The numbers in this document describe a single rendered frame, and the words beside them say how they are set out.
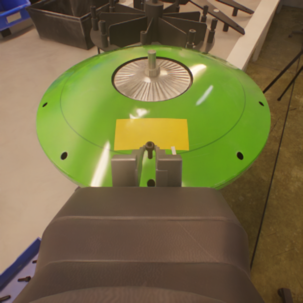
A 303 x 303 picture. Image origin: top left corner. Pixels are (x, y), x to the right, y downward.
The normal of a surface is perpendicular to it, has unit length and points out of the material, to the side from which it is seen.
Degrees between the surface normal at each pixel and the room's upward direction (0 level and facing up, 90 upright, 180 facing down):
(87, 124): 17
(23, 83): 0
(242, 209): 0
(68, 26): 94
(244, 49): 0
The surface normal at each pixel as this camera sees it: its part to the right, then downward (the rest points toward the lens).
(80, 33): -0.47, 0.73
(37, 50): -0.01, -0.63
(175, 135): 0.04, -0.39
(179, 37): -0.85, 0.37
